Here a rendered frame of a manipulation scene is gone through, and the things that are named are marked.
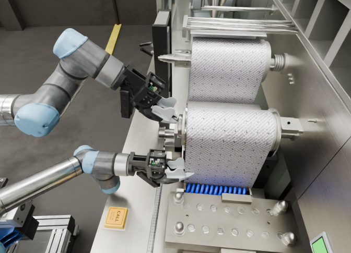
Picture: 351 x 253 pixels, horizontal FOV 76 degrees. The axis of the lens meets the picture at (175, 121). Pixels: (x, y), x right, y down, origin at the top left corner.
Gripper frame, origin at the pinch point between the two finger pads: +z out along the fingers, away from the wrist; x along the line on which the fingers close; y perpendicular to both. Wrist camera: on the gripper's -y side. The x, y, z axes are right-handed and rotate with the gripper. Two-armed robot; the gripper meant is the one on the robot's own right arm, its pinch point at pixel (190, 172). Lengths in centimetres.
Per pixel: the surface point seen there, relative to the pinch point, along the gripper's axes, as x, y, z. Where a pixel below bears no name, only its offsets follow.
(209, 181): -0.3, -3.9, 6.6
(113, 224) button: -12.7, -16.6, -25.9
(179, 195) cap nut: -7.4, -1.7, -3.1
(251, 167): -0.3, 6.3, 18.5
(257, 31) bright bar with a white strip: 29.8, 35.8, 18.0
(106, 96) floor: 169, -109, -105
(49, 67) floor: 227, -109, -208
